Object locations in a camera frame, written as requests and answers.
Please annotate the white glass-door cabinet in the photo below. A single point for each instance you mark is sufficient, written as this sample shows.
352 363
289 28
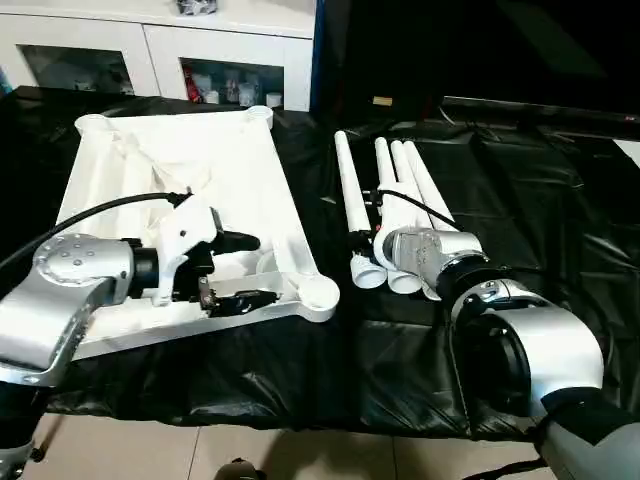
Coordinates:
100 45

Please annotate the small dark grey object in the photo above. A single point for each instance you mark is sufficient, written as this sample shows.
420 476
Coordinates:
198 6

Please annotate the black work mat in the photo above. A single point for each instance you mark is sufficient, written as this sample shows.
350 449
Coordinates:
520 200

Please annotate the small yellow tag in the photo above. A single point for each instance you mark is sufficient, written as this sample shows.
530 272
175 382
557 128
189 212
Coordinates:
382 101

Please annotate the white flat board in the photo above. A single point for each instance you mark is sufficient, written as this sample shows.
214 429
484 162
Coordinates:
630 152

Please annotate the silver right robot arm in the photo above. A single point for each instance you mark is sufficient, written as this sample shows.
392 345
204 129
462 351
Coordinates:
540 350

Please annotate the grey left robot leg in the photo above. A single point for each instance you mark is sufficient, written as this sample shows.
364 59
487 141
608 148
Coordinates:
240 471

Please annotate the blue vertical panel edge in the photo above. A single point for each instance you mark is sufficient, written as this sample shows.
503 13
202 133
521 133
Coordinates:
319 50

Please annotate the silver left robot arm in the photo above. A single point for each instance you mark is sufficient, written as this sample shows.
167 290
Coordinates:
70 290

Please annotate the white plastic table leg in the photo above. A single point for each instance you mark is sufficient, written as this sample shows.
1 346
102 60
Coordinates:
384 165
348 180
403 170
425 185

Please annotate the black flat screen panel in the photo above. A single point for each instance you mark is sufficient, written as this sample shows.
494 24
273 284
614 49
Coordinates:
540 108

